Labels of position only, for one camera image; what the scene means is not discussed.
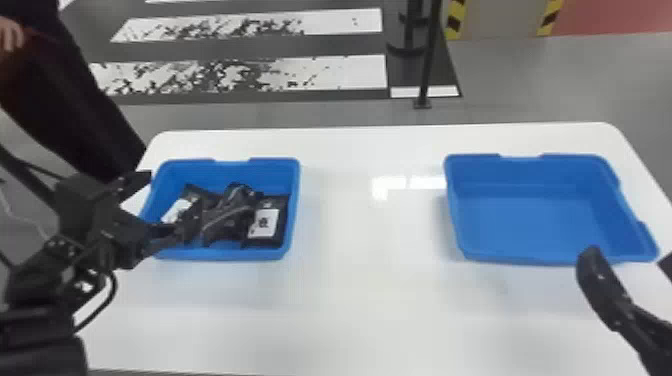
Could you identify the person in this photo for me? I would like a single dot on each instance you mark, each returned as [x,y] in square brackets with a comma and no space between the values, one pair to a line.
[58,94]

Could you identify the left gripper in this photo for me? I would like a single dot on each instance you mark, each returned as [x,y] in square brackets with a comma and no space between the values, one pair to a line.
[123,239]

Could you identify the black part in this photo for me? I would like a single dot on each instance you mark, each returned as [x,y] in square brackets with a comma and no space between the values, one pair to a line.
[191,193]
[268,223]
[231,210]

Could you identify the yellow black striped post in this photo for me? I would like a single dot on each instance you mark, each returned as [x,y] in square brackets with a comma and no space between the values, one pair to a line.
[550,16]
[454,18]

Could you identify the blue tray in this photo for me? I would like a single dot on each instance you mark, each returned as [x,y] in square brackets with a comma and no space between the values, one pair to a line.
[540,210]
[273,173]

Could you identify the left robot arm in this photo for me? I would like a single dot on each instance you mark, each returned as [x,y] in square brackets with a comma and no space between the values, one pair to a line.
[36,315]

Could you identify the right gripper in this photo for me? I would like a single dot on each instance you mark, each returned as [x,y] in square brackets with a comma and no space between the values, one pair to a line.
[653,341]

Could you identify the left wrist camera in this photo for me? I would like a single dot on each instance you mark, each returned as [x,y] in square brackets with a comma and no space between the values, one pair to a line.
[86,202]

